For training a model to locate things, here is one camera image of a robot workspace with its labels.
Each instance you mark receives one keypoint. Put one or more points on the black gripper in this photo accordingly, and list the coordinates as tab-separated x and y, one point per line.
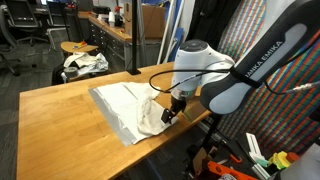
178	104

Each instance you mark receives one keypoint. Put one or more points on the white cloth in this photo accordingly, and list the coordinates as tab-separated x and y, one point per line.
133	106

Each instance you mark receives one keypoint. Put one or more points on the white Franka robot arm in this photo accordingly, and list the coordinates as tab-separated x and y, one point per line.
213	73

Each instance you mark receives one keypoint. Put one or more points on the open cardboard box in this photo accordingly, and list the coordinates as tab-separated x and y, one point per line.
200	158

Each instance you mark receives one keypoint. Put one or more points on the grey tape strip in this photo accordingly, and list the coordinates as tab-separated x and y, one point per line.
110	116

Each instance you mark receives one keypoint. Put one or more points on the blue board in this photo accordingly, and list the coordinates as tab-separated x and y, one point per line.
175	40

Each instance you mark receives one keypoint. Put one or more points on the white pipe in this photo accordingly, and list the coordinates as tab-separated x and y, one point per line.
176	20
165	33

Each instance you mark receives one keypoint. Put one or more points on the white slotted metal plate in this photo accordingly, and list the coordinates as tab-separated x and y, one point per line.
253	146

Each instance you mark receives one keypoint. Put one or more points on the wooden top workbench cabinet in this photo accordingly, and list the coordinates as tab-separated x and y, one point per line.
113	43

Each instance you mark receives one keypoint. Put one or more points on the large cardboard box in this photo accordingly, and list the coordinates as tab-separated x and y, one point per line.
151	20

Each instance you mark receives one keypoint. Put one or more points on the black hanging fabric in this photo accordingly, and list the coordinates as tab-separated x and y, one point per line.
210	20

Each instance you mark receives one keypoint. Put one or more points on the grey tape roll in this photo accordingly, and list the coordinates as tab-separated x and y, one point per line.
70	71

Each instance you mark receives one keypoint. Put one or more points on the red capped bottle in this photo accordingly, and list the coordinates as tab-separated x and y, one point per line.
118	16

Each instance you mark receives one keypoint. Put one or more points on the stack of white cups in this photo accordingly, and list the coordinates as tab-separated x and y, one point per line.
111	19

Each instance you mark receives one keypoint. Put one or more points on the round wooden stool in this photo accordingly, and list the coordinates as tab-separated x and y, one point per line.
78	48

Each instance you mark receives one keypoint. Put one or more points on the colourful toys on stool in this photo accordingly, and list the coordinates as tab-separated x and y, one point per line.
80	44

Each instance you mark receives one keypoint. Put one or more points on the yellow green plastic item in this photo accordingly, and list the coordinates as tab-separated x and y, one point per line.
280	160

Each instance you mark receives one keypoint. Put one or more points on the red round cap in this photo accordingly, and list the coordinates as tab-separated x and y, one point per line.
293	156

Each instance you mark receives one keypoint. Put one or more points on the translucent white container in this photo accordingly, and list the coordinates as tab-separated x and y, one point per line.
301	166

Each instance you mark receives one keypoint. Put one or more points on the brass wrist camera box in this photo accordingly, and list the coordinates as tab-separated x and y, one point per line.
190	113

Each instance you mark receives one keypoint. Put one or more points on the black camera pole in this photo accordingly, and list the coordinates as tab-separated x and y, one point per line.
134	33

